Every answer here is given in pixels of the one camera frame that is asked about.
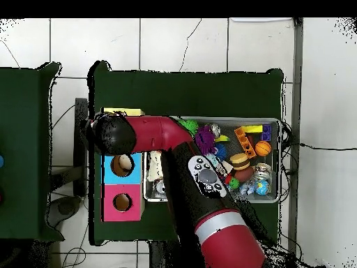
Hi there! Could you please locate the wooden box with three holes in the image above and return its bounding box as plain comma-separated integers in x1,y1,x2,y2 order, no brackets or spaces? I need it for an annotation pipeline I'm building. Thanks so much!
100,107,146,223

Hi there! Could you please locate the clear mesh bin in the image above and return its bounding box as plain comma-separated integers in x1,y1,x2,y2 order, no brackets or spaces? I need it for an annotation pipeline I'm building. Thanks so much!
142,116,282,204

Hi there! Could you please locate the green spiky rubber ball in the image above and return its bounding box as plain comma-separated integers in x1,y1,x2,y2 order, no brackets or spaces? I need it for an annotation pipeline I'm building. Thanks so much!
178,119,199,135

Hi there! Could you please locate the purple spiky toy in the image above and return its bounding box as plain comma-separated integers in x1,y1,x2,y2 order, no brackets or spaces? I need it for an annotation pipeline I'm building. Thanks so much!
194,125,217,156

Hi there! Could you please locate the cream waffle cloth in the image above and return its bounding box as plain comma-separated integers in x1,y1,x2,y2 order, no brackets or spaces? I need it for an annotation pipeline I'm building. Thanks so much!
146,150,164,182

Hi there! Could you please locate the blue spiky rubber ball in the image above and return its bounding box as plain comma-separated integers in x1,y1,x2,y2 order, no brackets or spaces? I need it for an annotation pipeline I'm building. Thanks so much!
213,143,228,161

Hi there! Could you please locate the dark green table cloth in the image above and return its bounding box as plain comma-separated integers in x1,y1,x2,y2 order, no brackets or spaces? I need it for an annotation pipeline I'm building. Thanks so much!
88,60,284,246

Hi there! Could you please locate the brown burger toy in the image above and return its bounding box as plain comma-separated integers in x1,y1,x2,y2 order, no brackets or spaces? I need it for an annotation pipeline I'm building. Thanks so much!
229,152,251,171

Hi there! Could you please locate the orange plastic brick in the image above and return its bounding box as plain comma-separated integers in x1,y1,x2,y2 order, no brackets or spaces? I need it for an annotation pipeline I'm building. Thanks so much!
234,126,257,159

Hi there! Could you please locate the yellow plastic block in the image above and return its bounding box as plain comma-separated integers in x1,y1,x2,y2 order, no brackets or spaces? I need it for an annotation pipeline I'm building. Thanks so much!
241,125,264,134

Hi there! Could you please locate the orange basketball toy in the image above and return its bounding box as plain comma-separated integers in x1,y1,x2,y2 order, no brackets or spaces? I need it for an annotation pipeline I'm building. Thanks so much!
255,140,272,157

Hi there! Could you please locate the blue globe ball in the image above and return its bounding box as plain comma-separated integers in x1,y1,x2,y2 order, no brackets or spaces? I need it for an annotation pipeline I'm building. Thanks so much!
255,179,271,196

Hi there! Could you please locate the black stand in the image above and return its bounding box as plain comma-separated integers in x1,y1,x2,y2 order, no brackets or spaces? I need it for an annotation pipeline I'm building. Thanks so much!
50,97,89,198

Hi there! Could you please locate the green covered side table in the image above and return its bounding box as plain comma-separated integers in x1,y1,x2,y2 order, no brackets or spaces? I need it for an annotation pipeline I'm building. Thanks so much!
0,63,64,242

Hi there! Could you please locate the black cable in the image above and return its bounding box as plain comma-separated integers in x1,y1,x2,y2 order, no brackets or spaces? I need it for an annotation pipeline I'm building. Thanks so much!
289,142,357,151

